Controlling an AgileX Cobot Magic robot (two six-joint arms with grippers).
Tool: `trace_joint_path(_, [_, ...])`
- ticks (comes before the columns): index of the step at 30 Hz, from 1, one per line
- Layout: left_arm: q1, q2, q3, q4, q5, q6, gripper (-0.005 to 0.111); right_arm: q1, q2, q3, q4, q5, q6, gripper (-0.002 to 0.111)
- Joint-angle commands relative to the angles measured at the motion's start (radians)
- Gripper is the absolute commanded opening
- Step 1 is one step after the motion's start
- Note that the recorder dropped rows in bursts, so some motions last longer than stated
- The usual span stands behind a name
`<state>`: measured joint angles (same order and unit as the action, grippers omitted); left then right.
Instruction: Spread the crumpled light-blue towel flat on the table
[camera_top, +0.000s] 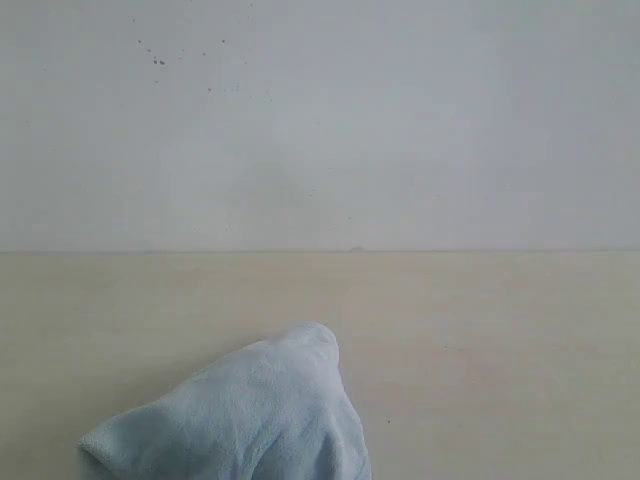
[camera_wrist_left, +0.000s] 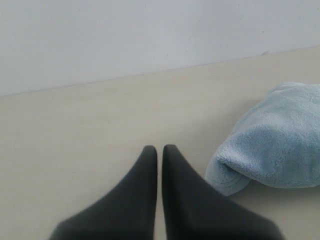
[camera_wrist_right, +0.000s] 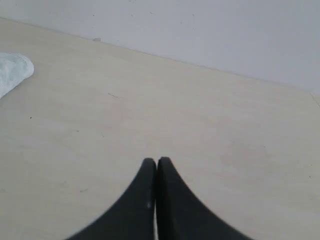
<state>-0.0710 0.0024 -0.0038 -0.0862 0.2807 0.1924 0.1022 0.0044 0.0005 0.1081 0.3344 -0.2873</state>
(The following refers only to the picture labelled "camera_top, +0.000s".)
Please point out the light blue fluffy towel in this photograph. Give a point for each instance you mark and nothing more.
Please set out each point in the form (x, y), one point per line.
(275, 409)

